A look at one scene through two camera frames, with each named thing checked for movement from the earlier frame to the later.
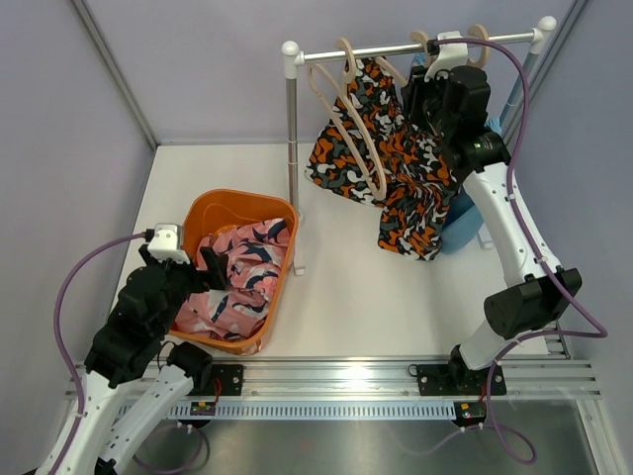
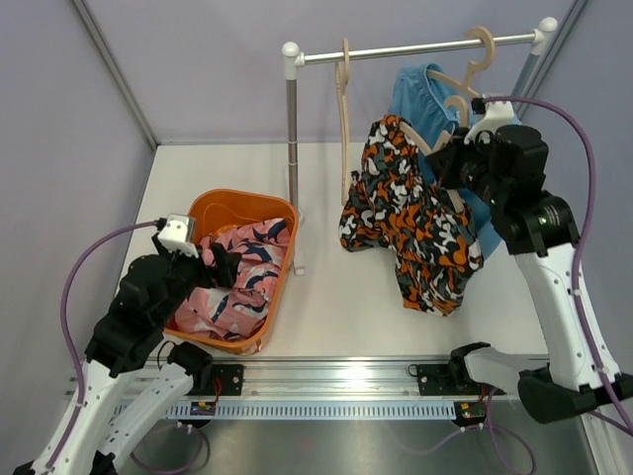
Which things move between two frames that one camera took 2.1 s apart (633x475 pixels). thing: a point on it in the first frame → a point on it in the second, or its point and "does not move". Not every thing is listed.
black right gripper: [416, 88] → [444, 162]
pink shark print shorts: [253, 255] does not move
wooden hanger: [415, 35] → [415, 137]
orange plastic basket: [208, 212] does not move
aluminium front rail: [332, 379] does not move
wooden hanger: [344, 87] → [342, 70]
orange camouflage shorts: [397, 149] → [431, 237]
